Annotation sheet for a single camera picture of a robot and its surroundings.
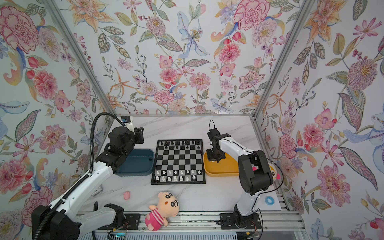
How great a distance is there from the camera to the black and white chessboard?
88 cm

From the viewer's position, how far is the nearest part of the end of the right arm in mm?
692

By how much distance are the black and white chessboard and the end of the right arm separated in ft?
0.29
